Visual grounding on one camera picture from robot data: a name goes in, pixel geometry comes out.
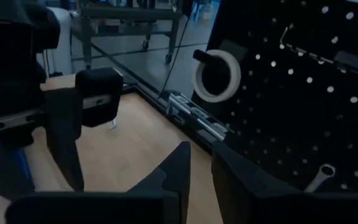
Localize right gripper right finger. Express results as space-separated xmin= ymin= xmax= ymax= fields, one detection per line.
xmin=211 ymin=141 xmax=358 ymax=224

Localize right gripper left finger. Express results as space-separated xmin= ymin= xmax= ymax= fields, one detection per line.
xmin=6 ymin=141 xmax=191 ymax=224

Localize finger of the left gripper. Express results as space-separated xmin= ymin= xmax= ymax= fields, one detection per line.
xmin=0 ymin=130 xmax=21 ymax=200
xmin=44 ymin=88 xmax=85 ymax=192

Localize long silver combination wrench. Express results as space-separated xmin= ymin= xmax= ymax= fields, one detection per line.
xmin=303 ymin=164 xmax=337 ymax=194

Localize black and silver level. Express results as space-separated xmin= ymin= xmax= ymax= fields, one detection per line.
xmin=165 ymin=92 xmax=229 ymax=141

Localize white masking tape roll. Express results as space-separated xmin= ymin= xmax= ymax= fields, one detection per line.
xmin=192 ymin=49 xmax=242 ymax=104

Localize black pegboard cart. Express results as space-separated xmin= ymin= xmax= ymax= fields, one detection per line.
xmin=191 ymin=0 xmax=358 ymax=194

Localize grey-framed rolling table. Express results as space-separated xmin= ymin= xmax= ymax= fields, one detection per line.
xmin=76 ymin=0 xmax=183 ymax=71

